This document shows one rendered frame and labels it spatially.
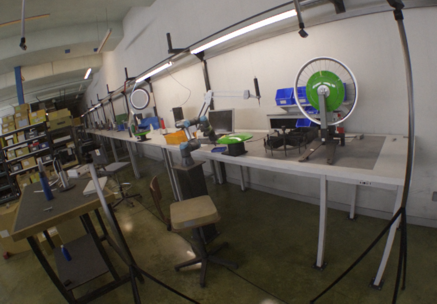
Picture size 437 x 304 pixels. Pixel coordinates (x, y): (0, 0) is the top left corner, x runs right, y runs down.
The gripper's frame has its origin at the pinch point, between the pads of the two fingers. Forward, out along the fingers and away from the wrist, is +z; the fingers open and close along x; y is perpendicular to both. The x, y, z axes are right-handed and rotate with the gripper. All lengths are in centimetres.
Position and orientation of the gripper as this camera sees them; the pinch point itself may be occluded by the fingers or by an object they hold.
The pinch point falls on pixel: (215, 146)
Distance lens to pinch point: 210.6
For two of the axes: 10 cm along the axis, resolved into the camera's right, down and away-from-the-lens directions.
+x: -8.7, 0.5, 4.9
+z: 3.7, 7.3, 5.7
